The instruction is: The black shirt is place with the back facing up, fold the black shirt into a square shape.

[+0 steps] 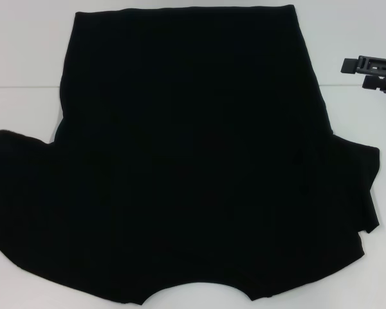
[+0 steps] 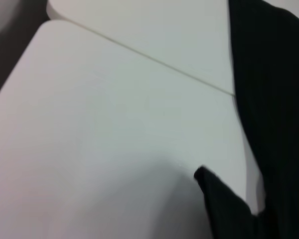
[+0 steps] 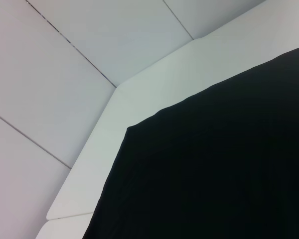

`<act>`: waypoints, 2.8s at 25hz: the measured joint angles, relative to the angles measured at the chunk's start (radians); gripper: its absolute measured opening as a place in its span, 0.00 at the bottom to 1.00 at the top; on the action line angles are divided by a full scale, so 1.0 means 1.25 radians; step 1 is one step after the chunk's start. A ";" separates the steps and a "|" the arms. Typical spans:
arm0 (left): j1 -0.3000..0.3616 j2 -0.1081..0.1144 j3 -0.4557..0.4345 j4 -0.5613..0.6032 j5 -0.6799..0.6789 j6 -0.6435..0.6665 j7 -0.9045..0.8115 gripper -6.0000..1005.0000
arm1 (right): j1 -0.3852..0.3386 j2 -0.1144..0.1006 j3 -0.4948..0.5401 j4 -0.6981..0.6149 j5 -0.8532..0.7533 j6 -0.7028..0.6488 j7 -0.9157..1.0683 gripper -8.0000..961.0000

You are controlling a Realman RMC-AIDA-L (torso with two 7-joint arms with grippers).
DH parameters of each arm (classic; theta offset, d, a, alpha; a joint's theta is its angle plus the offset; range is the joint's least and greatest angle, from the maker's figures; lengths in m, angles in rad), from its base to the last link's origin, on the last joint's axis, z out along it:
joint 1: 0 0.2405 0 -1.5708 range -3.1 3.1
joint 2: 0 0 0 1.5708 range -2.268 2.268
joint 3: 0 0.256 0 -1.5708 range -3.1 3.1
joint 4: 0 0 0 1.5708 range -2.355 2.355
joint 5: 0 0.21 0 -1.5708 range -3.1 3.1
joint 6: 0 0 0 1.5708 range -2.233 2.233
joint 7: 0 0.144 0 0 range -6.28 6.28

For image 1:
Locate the black shirt with white print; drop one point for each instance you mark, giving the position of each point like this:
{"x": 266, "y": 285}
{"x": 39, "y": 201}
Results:
{"x": 180, "y": 145}

